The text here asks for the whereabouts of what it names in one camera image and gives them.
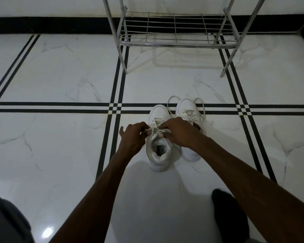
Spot person's black sock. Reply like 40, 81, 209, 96
211, 188, 250, 243

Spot person's left hand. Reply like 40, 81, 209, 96
117, 121, 150, 158

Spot person's right hand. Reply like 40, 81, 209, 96
158, 117, 202, 150

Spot metal wire shoe rack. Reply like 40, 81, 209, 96
102, 0, 267, 78

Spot white lace-up sneaker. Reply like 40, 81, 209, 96
167, 96, 207, 162
141, 104, 182, 172

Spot person's right forearm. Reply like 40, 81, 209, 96
191, 135, 304, 243

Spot person's left forearm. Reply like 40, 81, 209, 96
49, 149, 142, 243

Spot person's grey trousers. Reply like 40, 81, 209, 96
0, 193, 35, 243

